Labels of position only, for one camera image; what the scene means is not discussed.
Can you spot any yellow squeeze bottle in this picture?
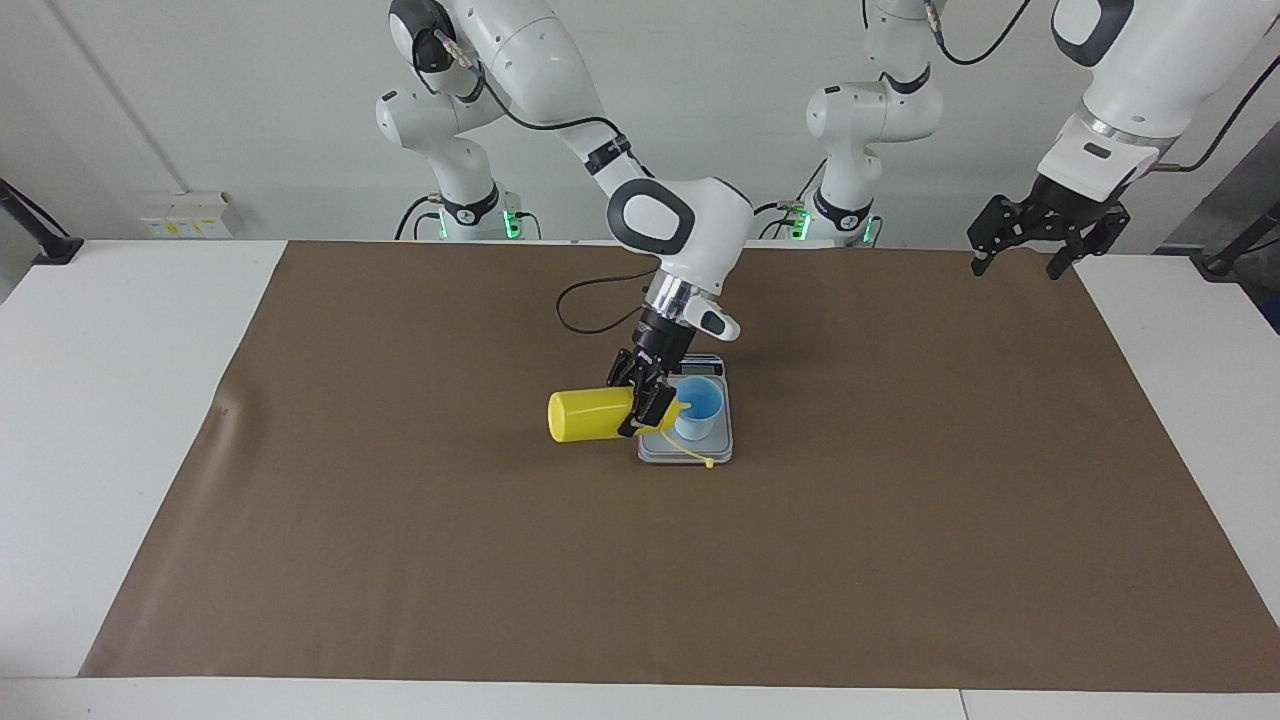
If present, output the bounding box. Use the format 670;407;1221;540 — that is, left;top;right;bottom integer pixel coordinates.
547;385;717;471

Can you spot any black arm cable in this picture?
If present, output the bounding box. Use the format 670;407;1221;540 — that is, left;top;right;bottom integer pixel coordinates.
430;25;661;336
925;0;1280;168

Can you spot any black left base cable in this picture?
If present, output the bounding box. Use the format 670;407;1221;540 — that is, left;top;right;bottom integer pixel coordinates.
750;160;831;241

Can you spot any silver digital kitchen scale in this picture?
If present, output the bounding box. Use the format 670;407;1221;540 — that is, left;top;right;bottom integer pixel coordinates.
637;353;734;465

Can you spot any white wall socket panel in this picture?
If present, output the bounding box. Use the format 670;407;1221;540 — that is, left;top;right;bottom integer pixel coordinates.
140;190;233;239

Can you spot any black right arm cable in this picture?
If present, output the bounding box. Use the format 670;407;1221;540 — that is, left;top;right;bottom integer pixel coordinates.
430;25;661;336

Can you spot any dark grey panel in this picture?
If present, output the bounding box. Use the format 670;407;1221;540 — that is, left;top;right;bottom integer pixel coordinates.
1155;150;1280;256

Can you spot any black clamp stand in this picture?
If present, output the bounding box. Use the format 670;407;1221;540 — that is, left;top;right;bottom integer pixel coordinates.
1190;200;1280;278
0;178;85;266

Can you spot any brown paper mat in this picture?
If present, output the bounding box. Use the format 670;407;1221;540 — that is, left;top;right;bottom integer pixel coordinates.
78;240;1280;693

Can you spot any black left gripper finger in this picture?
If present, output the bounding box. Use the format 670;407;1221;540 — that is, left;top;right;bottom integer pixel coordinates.
1045;205;1131;281
966;195;1031;276

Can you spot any light blue cup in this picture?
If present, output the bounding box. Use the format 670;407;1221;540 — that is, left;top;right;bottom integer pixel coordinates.
671;377;725;442

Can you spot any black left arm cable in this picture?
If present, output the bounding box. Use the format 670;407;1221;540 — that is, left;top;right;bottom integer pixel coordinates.
925;0;1280;168

